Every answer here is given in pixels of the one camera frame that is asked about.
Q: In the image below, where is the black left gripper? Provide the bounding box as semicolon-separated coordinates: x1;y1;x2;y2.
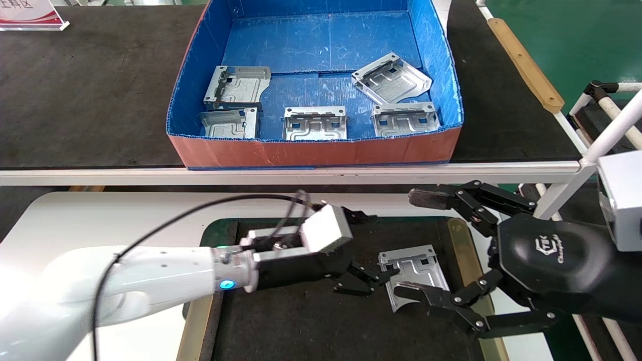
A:
248;206;400;296

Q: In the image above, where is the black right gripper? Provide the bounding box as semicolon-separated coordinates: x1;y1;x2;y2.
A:
393;180;642;339

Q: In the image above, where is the silver metal bracket plate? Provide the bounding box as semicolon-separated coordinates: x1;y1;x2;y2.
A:
378;244;452;312
199;107;261;140
282;106;348;141
204;65;272;111
371;102;442;138
351;52;433;105

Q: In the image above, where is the blue corrugated plastic box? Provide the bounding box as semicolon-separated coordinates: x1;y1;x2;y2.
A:
167;0;464;170

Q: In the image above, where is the brass mat edge strip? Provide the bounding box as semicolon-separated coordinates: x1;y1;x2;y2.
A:
448;218;510;361
177;293;224;361

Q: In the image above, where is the small black work mat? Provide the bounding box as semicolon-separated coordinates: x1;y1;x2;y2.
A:
211;218;485;361

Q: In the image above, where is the tan wooden edge strip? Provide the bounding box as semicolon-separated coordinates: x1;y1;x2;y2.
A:
488;18;566;114

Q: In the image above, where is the black pipe connector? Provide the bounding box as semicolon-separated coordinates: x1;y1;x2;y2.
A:
584;80;621;104

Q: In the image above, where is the large black table mat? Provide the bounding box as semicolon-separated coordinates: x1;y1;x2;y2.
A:
0;0;582;169

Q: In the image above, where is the red white sign stand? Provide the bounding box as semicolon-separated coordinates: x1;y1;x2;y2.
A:
0;0;71;32

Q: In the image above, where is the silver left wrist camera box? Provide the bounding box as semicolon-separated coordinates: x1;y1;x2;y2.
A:
241;203;354;262

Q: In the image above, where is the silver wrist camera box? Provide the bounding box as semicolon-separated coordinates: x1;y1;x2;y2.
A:
597;150;642;253
241;203;354;262

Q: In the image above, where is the white table edge rail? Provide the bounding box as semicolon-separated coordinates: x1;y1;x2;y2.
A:
0;160;597;187

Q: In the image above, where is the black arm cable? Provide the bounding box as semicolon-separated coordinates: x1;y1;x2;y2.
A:
93;190;324;361

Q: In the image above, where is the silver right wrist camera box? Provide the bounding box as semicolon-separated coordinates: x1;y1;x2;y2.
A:
597;150;642;253

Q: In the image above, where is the long diagonal white frame pipe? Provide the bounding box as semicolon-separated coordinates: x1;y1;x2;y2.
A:
533;90;642;220

